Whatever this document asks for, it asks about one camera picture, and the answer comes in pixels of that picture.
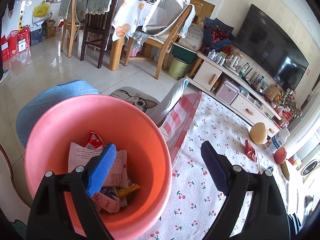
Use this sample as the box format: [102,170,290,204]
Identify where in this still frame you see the light wooden chair right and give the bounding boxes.
[123,4,195,79]

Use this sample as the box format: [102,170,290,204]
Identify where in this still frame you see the cat print seat cushion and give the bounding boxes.
[109,87,160,114]

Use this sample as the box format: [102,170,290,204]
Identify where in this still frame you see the dark wooden chair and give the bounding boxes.
[80,0,118,69]

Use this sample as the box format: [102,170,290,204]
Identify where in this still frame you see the black flat television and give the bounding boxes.
[233,4,309,92]

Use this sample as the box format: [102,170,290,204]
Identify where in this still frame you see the pink storage box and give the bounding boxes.
[216,80,240,105]

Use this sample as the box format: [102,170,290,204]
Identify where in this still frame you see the white paper wrapper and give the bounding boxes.
[68,142,129,189]

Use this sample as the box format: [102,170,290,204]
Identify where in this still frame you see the red snack wrapper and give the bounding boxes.
[245,140,257,163]

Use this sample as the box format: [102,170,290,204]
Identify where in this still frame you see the white tv cabinet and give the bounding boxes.
[185,52,281,137]

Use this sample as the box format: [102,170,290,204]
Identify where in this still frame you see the yellow shopping bag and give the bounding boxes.
[33,3,50,17]

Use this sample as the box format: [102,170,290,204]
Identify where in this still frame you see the green waste bin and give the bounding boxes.
[168,57,189,80]

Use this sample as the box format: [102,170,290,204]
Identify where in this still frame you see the pink checkered cloth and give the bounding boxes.
[162,92,202,163]

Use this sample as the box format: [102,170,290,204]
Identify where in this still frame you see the white milk carton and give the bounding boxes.
[263,128,290,155]

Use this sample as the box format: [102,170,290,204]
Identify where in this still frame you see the light wooden chair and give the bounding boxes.
[59,0,83,57]
[123,4,195,79]

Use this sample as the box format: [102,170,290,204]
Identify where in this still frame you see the red gift bags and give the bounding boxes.
[1,25,30,62]

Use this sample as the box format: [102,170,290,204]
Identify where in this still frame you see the cherry print tablecloth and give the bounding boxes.
[142,93,300,239]

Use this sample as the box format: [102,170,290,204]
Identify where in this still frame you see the red apple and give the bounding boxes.
[273,147,286,165]

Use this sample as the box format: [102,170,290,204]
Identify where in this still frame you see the pink plastic trash bucket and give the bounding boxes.
[24,95,172,239]

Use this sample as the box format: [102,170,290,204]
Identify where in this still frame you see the dining table with orange cloth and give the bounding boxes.
[108,0,167,71]

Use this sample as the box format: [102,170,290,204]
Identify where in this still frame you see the washing machine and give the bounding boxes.
[300,158,319,178]

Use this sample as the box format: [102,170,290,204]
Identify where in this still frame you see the yellow snack packet in bucket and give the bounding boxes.
[116,179,140,198]

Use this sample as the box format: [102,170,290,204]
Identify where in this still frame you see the yellow banana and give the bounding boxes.
[280,162,290,181]

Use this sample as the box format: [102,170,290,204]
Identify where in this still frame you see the red flower bouquet blue wrap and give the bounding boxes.
[202,17,235,55]

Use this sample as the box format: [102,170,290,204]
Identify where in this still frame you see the light wooden chair left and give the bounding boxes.
[59,0,83,57]

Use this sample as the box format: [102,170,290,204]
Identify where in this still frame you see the white electric kettle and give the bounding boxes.
[224,52,243,70]

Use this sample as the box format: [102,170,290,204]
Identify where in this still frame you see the yellow round pear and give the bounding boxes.
[249,122,268,145]

